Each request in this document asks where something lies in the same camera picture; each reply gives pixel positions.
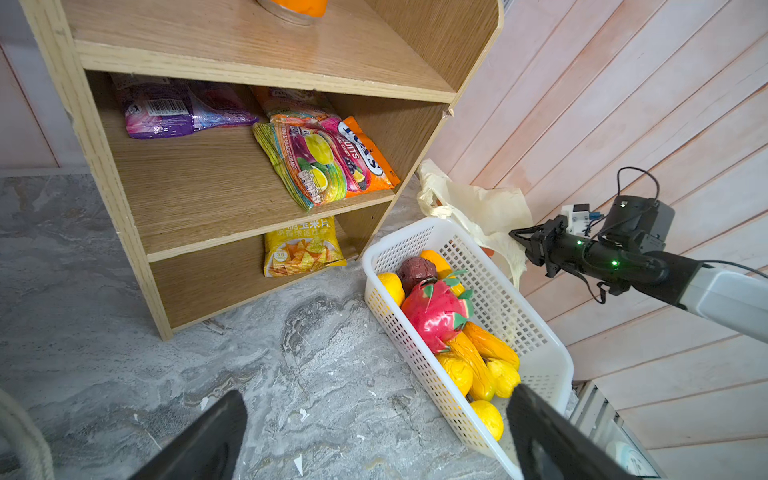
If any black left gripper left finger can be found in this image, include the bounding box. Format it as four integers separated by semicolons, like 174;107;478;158
131;390;248;479

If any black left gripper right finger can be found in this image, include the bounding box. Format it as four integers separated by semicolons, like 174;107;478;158
506;384;633;480

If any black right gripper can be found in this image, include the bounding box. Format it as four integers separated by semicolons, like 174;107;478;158
509;195;675;295

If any yellow plastic grocery bag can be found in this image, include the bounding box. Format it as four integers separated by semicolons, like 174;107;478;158
417;159;533;287

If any floral canvas tote bag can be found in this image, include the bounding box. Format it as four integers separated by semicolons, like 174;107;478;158
1;391;55;480

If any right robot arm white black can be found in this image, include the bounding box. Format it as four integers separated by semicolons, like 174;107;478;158
509;195;767;342

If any white round clock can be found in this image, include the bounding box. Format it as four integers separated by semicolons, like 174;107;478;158
606;441;656;478

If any yellow starfruit toy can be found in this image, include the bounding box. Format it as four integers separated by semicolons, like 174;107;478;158
486;359;521;399

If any yellow corn toy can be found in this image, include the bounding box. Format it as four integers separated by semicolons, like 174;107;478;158
448;332;496;401

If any orange carrot corn toy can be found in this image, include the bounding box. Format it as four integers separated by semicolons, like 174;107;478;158
463;322;520;371

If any pink dragon fruit toy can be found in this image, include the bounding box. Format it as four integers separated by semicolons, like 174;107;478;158
401;270;474;353

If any orange fruit toy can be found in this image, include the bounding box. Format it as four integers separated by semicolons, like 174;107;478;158
420;250;465;297

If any dark red mangosteen toy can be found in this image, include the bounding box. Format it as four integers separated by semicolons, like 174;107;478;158
397;256;437;294

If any yellow lemon toy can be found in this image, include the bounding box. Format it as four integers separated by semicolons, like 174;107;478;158
378;272;406;306

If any yellow chips bag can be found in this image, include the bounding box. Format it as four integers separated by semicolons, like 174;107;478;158
263;216;347;278

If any orange snack bag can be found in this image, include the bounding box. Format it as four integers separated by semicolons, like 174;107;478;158
251;86;399;199

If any wooden shelf unit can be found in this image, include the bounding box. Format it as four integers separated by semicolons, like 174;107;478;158
21;1;504;340

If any yellow green snack bag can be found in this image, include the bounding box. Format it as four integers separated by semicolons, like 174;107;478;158
252;123;348;211

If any purple snack bag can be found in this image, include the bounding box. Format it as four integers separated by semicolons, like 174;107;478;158
110;73;260;140

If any orange Fanta can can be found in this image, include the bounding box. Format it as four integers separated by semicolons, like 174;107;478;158
257;0;328;25

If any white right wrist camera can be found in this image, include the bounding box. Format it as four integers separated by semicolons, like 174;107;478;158
561;203;603;238

